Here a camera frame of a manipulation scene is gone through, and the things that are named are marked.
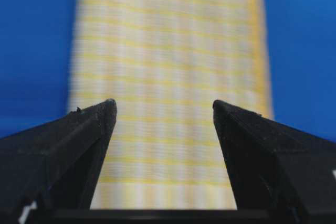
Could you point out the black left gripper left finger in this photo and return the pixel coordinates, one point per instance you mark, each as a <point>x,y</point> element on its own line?
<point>56,165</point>

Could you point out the blue table cloth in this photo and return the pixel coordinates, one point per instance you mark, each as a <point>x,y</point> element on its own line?
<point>35,54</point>

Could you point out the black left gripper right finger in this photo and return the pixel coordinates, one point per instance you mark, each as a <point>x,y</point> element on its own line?
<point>278,174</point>

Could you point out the yellow checked towel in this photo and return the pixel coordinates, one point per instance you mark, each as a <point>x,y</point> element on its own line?
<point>165,62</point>

